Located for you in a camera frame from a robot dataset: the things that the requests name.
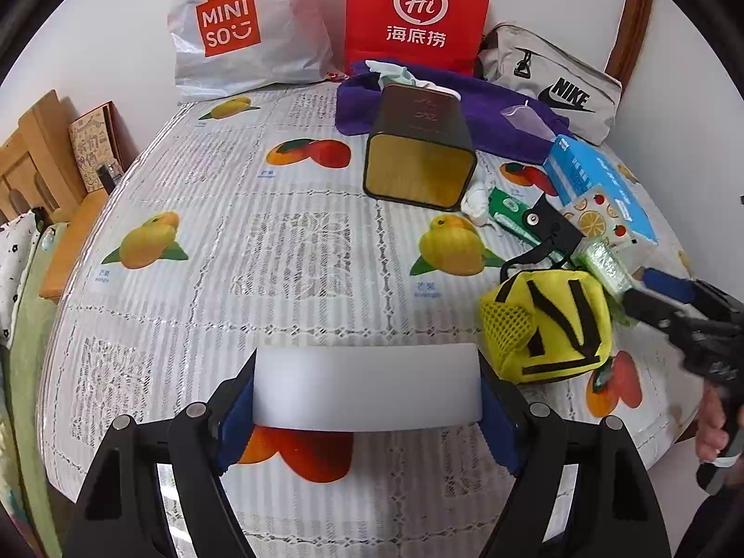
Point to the white foam block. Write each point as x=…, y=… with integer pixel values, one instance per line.
x=366, y=386

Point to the purple towel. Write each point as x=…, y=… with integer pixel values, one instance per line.
x=494, y=104

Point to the dark wooden post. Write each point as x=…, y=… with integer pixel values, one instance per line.
x=630, y=29

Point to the beige waist bag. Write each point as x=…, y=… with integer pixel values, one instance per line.
x=558, y=75

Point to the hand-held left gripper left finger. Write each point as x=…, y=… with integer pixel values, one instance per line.
x=235, y=418

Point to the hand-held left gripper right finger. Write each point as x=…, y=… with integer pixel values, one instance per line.
x=500, y=418

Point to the person's right hand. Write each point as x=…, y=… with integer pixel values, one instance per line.
x=710, y=436

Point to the fruit print tissue packet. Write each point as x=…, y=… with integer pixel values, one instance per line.
x=598, y=215

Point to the blue tissue pack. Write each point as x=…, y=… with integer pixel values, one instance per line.
x=587, y=165

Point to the white plastic shopping bag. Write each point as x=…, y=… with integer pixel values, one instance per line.
x=244, y=64

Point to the clear plastic packet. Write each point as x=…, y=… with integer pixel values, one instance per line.
x=523, y=119

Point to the dark tin box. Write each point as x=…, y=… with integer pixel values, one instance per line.
x=418, y=168

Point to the brown patterned box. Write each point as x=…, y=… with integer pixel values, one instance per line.
x=93, y=139

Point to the green blanket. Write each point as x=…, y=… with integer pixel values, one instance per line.
x=32, y=372

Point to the pale white cloth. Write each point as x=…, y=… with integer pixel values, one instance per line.
x=395, y=72

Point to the white floral pillow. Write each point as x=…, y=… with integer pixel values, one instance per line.
x=14, y=267

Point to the yellow black pouch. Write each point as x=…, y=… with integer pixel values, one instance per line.
x=552, y=331

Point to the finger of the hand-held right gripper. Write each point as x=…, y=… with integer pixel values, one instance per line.
x=668, y=286
x=654, y=308

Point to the wooden headboard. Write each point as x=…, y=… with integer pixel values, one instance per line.
x=35, y=151

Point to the crumpled white tissue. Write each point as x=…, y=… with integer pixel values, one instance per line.
x=476, y=203

